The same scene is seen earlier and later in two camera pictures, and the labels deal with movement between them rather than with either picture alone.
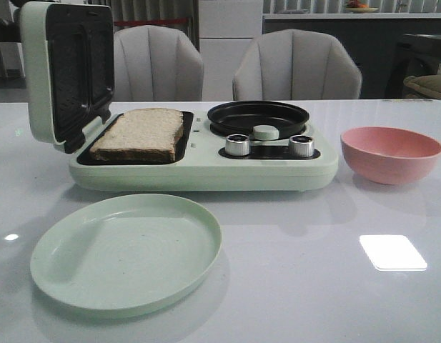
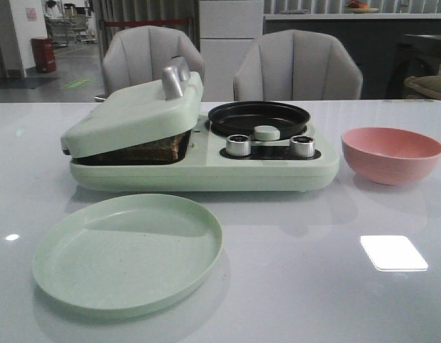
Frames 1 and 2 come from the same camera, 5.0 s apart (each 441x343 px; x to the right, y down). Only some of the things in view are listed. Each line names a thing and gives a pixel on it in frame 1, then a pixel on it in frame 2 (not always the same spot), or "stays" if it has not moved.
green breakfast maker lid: (67, 70) -> (140, 112)
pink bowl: (390, 156) stays
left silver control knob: (237, 144) stays
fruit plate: (357, 7) stays
